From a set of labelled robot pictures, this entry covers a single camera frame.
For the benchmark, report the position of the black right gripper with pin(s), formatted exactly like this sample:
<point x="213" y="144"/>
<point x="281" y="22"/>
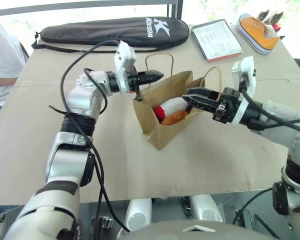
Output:
<point x="227" y="110"/>

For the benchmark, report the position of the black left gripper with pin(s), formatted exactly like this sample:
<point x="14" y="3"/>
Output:
<point x="137" y="78"/>

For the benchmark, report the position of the brown paper bag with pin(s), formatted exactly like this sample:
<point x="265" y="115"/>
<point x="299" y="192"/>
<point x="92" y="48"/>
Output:
<point x="165" y="135"/>

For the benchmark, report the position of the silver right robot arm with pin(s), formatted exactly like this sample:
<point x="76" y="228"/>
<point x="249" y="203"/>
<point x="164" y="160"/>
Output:
<point x="285" y="117"/>

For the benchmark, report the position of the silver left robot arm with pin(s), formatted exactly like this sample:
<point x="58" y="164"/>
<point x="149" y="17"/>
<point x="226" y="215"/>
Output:
<point x="65" y="160"/>

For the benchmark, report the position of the white and red plush toy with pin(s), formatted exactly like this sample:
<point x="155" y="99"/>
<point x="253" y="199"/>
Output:
<point x="173" y="105"/>

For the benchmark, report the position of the orange plush toy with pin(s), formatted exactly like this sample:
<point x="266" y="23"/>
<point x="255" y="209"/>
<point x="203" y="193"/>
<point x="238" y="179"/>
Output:
<point x="175" y="118"/>

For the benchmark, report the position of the black Kason racket bag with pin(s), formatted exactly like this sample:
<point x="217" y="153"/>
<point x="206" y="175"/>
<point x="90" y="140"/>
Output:
<point x="110" y="31"/>

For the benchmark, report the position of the brown plush ear shape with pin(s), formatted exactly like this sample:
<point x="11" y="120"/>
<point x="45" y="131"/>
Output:
<point x="276" y="18"/>
<point x="263" y="15"/>

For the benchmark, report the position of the brown cardboard table cover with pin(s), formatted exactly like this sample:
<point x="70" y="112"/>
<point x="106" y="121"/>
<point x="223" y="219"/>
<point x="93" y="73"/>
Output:
<point x="202" y="162"/>

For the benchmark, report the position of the orange canvas sneaker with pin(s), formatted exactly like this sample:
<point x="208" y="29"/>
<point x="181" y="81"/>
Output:
<point x="258" y="32"/>

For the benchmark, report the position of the small red object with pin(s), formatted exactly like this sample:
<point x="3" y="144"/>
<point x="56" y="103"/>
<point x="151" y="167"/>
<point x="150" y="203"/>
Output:
<point x="277" y="27"/>

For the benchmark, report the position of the white robot leg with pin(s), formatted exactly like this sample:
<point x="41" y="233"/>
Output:
<point x="138" y="215"/>
<point x="207" y="207"/>

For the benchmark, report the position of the grey robot torso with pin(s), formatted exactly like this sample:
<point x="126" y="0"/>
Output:
<point x="210" y="231"/>

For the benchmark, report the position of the person in white shirt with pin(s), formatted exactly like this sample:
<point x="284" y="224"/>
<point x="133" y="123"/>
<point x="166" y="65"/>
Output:
<point x="2" y="62"/>

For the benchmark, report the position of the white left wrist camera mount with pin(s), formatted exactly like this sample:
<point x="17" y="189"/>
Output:
<point x="123" y="56"/>

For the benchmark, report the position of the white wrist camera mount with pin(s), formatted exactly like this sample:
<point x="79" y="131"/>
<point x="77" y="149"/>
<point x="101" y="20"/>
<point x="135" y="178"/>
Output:
<point x="123" y="56"/>
<point x="247" y="72"/>

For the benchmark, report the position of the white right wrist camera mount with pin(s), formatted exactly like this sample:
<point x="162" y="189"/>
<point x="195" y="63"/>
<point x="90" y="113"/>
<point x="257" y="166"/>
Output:
<point x="247" y="72"/>

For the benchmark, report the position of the dark metal frame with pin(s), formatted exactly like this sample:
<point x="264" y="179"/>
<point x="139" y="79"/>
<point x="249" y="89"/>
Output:
<point x="174" y="8"/>

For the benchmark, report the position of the metal clasp bracket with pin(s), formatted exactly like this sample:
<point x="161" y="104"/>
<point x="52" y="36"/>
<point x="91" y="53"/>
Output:
<point x="102" y="222"/>

